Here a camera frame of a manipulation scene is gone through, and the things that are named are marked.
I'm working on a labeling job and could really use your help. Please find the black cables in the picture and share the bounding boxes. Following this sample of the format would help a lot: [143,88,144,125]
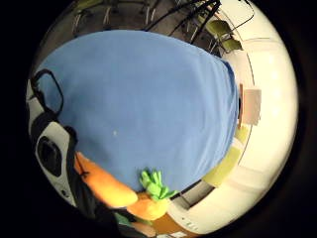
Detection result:
[144,0,223,45]

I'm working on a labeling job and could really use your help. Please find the green chair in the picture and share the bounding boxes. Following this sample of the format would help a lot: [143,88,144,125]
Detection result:
[207,19,245,53]

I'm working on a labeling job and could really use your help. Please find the small yellow-green panel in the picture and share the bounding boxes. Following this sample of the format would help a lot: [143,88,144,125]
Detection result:
[234,125,250,146]

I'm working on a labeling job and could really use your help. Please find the orange plush carrot green leaves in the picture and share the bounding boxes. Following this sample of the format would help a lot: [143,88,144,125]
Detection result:
[126,169,179,222]

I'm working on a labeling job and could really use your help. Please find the pale pink paper sheet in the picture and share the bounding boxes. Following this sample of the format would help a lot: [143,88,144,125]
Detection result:
[242,87,263,127]

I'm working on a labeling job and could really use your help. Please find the grey metal chairs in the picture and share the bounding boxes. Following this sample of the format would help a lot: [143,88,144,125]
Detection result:
[70,0,160,35]

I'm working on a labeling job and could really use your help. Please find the blue table cloth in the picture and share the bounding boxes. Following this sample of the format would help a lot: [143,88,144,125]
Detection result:
[34,29,241,194]

